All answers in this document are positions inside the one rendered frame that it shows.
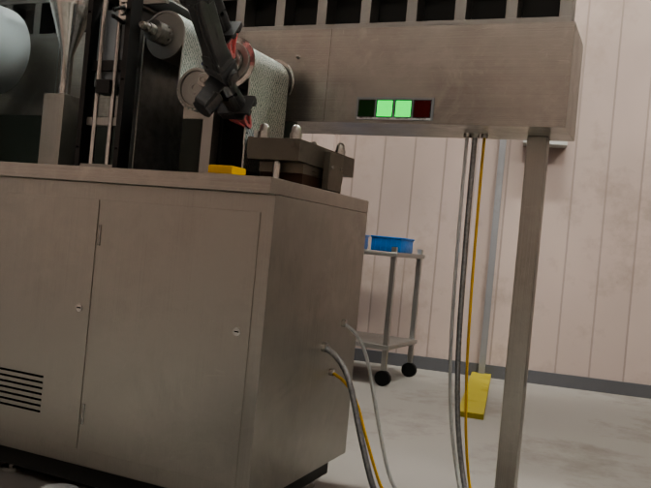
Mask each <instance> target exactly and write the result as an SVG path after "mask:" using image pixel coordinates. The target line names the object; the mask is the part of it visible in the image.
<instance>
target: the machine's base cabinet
mask: <svg viewBox="0 0 651 488"><path fill-rule="evenodd" d="M366 224H367V213H362V212H357V211H353V210H348V209H343V208H339V207H334V206H329V205H324V204H319V203H315V202H311V201H306V200H301V199H296V198H287V197H282V196H278V195H268V194H254V193H240V192H225V191H210V190H196V189H182V188H168V187H153V186H139V185H124V184H109V183H96V182H81V181H67V180H52V179H38V178H23V177H10V176H0V462H4V463H6V464H3V465H2V466H1V471H2V472H3V473H18V472H21V471H22V468H25V469H29V470H32V471H36V472H40V473H46V474H50V475H54V476H57V477H61V478H65V479H68V480H72V481H75V482H78V483H82V484H86V485H89V486H93V487H97V488H313V487H314V486H315V481H314V480H316V479H317V478H319V477H321V476H322V475H324V474H326V473H327V464H328V462H329V461H331V460H333V459H335V458H337V457H338V456H340V455H342V454H344V453H345V451H346V440H347V431H348V420H349V409H350V400H351V399H350V394H349V390H348V388H347V386H346V385H345V384H344V383H343V382H341V381H340V380H339V379H338V378H336V377H335V376H330V375H329V374H328V371H329V369H330V368H331V369H335V373H336V374H337V375H339V376H340V377H342V378H343V379H344V380H345V377H344V375H343V372H342V370H341V368H340V367H339V365H338V363H337V362H336V360H335V359H334V358H333V357H332V356H331V355H330V354H328V353H327V352H322V351H321V344H322V342H327V343H328V345H329V346H330V347H331V348H332V349H333V350H334V351H336V352H337V353H338V354H339V356H340V357H341V358H342V359H343V361H344V363H345V365H346V366H347V368H348V371H349V373H350V376H351V378H353V368H354V358H355V347H356V336H355V335H354V334H353V332H352V331H351V330H349V329H348V328H347V327H341V320H347V321H348V325H350V326H351V327H352V328H353V329H354V330H355V331H357V317H358V306H359V297H360V286H361V275H362V265H363V255H364V244H365V233H366Z"/></svg>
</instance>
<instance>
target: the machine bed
mask: <svg viewBox="0 0 651 488"><path fill-rule="evenodd" d="M0 176H10V177H23V178H38V179H52V180H67V181H81V182H96V183H109V184H124V185H139V186H153V187H168V188H182V189H196V190H210V191H225V192H240V193H254V194H268V195H278V196H282V197H287V198H296V199H301V200H306V201H311V202H315V203H319V204H324V205H329V206H334V207H339V208H343V209H348V210H353V211H357V212H362V213H368V202H369V201H368V200H364V199H360V198H353V197H349V196H345V195H341V194H337V193H333V192H330V191H326V190H322V189H318V188H314V187H310V186H306V185H302V184H298V183H294V182H291V181H287V180H283V179H279V178H275V177H271V176H255V175H238V174H221V173H204V172H187V171H169V170H153V169H135V168H102V167H85V166H68V165H51V164H33V163H17V162H0Z"/></svg>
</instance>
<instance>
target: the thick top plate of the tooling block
mask: <svg viewBox="0 0 651 488"><path fill-rule="evenodd" d="M325 151H329V152H333V153H336V154H338V155H341V156H344V163H343V173H342V175H343V177H352V178H353V175H354V164H355V159H353V158H350V157H348V156H345V155H342V154H340V153H337V152H334V151H332V150H329V149H326V148H324V147H321V146H319V145H317V144H314V143H311V142H309V141H306V140H303V139H301V138H279V137H249V144H248V155H247V159H251V160H254V161H258V162H259V161H261V162H273V161H281V163H302V164H306V165H309V166H313V167H316V168H321V169H324V160H325Z"/></svg>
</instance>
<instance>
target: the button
mask: <svg viewBox="0 0 651 488"><path fill-rule="evenodd" d="M208 172H215V173H232V174H238V175H246V169H245V168H239V167H235V166H224V165H209V166H208Z"/></svg>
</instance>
